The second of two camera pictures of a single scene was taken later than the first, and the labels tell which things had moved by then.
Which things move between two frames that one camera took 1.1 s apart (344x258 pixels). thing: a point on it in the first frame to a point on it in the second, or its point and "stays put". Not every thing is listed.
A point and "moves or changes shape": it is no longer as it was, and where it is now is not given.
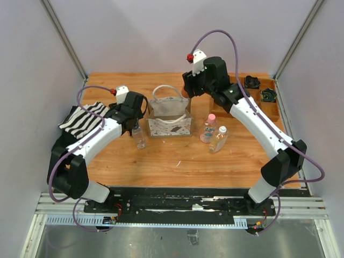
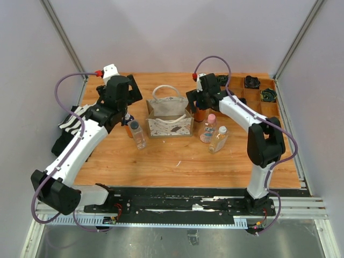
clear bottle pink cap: x=209 y=128 stays put
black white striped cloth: x=79 y=124 stays put
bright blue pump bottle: x=185 y=93 to x=200 y=115
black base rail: x=179 y=205 stays put
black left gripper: x=115 y=106 to x=134 y=94
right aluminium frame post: x=300 y=36 stays put
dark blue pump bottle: x=136 y=126 moves or changes shape
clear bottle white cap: x=219 y=140 stays put
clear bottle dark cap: x=137 y=134 stays put
